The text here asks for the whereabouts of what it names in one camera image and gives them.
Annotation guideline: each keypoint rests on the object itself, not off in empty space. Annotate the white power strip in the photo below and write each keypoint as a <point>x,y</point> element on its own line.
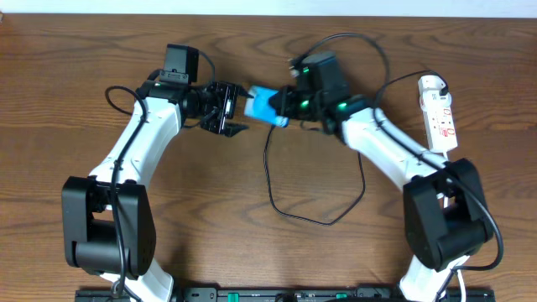
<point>435,103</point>

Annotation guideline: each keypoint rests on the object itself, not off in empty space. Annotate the blue Galaxy smartphone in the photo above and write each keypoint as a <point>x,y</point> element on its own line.
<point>257,107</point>

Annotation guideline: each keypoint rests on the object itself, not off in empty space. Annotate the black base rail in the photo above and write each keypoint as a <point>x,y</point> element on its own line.
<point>362,293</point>

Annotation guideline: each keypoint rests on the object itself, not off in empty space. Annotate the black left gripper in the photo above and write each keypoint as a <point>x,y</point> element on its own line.
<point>226,106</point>

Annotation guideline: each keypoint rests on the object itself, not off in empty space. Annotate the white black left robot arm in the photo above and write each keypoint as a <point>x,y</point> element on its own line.
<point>108,225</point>

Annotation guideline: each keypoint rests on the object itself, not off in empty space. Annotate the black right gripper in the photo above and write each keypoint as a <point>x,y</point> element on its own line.
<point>288,103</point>

